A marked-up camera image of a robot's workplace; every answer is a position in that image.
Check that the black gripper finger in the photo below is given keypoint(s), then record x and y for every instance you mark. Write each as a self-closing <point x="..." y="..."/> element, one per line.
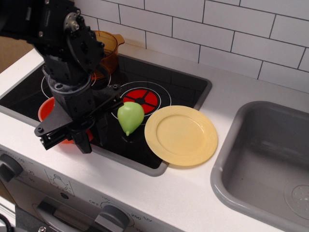
<point x="81" y="140"/>
<point x="101" y="128"/>

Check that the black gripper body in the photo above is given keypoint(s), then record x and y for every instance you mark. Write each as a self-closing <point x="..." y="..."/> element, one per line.
<point x="76" y="108"/>

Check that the red plastic cup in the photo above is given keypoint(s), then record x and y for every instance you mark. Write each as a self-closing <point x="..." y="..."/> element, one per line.
<point x="46" y="108"/>

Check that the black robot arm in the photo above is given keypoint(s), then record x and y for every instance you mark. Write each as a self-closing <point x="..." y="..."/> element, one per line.
<point x="71" y="54"/>

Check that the yellow plastic plate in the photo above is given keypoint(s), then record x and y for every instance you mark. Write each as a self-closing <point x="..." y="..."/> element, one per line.
<point x="181" y="136"/>

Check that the black toy stovetop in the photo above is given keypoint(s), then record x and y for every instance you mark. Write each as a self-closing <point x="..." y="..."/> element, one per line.
<point x="151" y="86"/>

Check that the green plastic pear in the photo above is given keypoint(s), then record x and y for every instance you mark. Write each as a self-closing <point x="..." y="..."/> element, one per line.
<point x="130" y="117"/>

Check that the amber transparent pot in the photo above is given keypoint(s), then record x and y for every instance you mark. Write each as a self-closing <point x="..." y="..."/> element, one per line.
<point x="111" y="44"/>

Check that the grey left oven knob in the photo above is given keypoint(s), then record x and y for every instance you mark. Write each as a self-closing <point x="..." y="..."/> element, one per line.
<point x="9" y="168"/>

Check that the grey oven knob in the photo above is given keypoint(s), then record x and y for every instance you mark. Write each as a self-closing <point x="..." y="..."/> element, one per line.
<point x="9" y="168"/>
<point x="112" y="219"/>

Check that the grey right oven knob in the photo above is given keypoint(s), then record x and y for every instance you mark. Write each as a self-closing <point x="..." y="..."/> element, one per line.
<point x="112" y="219"/>

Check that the grey sink basin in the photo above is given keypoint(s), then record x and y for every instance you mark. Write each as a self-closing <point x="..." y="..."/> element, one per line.
<point x="262" y="169"/>

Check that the grey oven door handle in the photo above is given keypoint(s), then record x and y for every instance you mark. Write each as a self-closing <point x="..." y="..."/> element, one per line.
<point x="63" y="218"/>

